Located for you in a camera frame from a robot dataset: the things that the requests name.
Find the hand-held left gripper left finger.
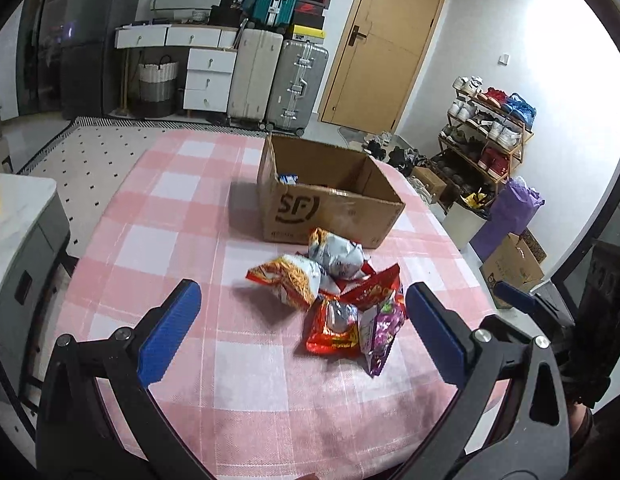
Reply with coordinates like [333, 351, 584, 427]
[35, 278, 216, 480]

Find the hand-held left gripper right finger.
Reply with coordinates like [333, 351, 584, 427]
[406, 282, 573, 480]

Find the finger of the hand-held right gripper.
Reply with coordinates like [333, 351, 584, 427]
[494, 281, 578, 331]

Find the purple snack packet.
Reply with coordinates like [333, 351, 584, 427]
[357, 292, 408, 378]

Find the red chips bag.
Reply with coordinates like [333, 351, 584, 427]
[335, 262, 403, 311]

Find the red and white snack packet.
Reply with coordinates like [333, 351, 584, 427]
[305, 295, 363, 358]

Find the silver white snack bag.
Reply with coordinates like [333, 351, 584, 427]
[307, 227, 371, 281]

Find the orange noodle snack bag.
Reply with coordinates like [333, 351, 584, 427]
[246, 254, 323, 311]

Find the brown cardboard box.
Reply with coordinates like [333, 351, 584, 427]
[256, 133, 407, 250]

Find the person's right forearm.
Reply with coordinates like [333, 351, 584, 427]
[570, 405, 620, 480]

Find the open flat cardboard box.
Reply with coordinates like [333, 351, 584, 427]
[480, 232, 546, 308]

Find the purple bag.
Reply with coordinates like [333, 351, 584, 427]
[470, 177, 545, 263]

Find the pink checked tablecloth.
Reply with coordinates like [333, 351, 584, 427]
[55, 127, 511, 480]

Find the white trash bin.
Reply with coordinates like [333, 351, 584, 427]
[442, 195, 491, 251]

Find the small closed cardboard box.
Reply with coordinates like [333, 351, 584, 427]
[410, 165, 448, 201]

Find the grey side cabinet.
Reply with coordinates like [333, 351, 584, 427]
[0, 175, 73, 411]

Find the wooden shoe rack with shoes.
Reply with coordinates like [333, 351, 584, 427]
[437, 77, 536, 211]

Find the pile of shoes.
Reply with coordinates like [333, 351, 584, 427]
[362, 132, 441, 181]

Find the grey door mat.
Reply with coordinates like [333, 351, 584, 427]
[337, 125, 406, 153]

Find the woven laundry basket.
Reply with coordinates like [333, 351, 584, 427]
[135, 57, 180, 116]

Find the white drawer desk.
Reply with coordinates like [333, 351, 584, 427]
[115, 24, 238, 113]

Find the cream suitcase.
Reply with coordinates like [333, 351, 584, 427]
[226, 27, 284, 123]

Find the silver suitcase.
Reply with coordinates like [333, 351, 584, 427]
[265, 39, 330, 133]

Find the wooden door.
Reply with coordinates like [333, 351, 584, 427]
[317, 0, 451, 133]

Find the dark grey fridge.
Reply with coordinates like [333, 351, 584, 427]
[60, 0, 151, 121]

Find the metal arch rack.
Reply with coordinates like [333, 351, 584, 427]
[152, 0, 226, 26]

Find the black bag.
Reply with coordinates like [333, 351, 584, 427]
[217, 0, 248, 28]

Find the stack of shoe boxes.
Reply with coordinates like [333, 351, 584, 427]
[290, 0, 331, 43]

